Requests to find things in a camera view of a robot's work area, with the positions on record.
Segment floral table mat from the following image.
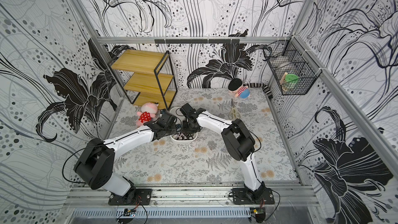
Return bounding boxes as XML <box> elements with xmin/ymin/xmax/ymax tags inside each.
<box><xmin>113</xmin><ymin>88</ymin><xmax>297</xmax><ymax>184</ymax></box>

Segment striped plush tail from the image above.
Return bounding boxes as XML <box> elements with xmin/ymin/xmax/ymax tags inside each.
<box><xmin>247</xmin><ymin>83</ymin><xmax>273</xmax><ymax>100</ymax></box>

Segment small circuit board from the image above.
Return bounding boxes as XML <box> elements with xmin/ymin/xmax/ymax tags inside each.
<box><xmin>123</xmin><ymin>208</ymin><xmax>136</xmax><ymax>218</ymax></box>

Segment pink plush pig toy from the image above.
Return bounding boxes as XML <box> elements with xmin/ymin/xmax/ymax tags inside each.
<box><xmin>136</xmin><ymin>102</ymin><xmax>159</xmax><ymax>127</ymax></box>

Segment wooden three tier shelf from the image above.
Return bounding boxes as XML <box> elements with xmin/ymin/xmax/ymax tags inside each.
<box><xmin>111</xmin><ymin>49</ymin><xmax>177</xmax><ymax>110</ymax></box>

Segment green lid in basket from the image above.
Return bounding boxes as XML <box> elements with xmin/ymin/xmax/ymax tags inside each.
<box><xmin>285</xmin><ymin>74</ymin><xmax>300</xmax><ymax>85</ymax></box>

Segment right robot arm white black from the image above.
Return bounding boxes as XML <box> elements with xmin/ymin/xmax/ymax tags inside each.
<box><xmin>180</xmin><ymin>103</ymin><xmax>265</xmax><ymax>195</ymax></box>

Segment beige handled scissors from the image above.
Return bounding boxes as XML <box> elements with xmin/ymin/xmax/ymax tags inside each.
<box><xmin>229</xmin><ymin>99</ymin><xmax>241</xmax><ymax>120</ymax></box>

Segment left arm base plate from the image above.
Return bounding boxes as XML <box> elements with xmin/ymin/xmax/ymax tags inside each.
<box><xmin>108</xmin><ymin>188</ymin><xmax>152</xmax><ymax>206</ymax></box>

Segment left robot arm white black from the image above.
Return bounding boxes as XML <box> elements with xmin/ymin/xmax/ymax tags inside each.
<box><xmin>74</xmin><ymin>112</ymin><xmax>177</xmax><ymax>198</ymax></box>

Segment white plastic storage box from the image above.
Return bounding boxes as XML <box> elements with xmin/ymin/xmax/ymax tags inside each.
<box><xmin>170</xmin><ymin>107</ymin><xmax>198</xmax><ymax>144</ymax></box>

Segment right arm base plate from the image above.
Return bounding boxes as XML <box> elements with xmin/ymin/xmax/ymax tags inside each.
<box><xmin>229</xmin><ymin>188</ymin><xmax>275</xmax><ymax>205</ymax></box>

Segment black wire basket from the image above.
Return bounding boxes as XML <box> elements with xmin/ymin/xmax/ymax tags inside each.
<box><xmin>263</xmin><ymin>38</ymin><xmax>319</xmax><ymax>95</ymax></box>

